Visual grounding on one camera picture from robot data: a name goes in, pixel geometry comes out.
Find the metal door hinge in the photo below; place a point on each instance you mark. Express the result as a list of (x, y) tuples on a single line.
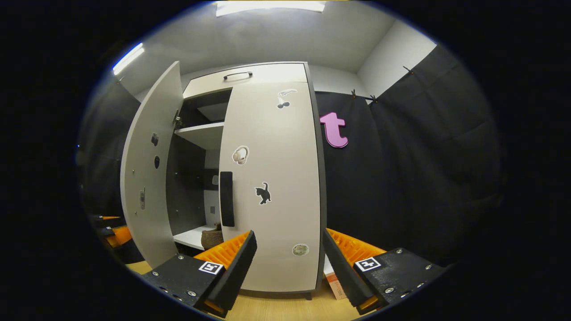
[(177, 120)]

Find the white cabinet shelf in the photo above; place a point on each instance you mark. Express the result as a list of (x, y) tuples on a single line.
[(189, 236), (205, 133)]

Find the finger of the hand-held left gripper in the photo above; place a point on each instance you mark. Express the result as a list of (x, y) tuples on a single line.
[(109, 218), (120, 236)]

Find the white shoe cabinet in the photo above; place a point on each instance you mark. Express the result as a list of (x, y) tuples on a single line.
[(192, 187)]

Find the white cabinet drawer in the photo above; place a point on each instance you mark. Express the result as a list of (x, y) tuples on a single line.
[(276, 73)]

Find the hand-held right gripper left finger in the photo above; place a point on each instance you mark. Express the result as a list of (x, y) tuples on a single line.
[(236, 272)]

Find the orange white box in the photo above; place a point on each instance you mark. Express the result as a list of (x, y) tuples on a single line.
[(337, 285)]

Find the ceiling light panel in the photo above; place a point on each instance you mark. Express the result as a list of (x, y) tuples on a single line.
[(267, 6), (127, 59)]

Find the brown fuzzy shoe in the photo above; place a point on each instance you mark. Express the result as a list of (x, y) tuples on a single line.
[(210, 238)]

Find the white shoe cabinet door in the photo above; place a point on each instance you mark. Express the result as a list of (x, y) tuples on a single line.
[(154, 232), (285, 151)]

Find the black backdrop cloth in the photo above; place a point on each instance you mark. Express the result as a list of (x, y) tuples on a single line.
[(401, 178)]

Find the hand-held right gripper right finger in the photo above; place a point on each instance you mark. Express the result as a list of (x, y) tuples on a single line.
[(341, 272)]

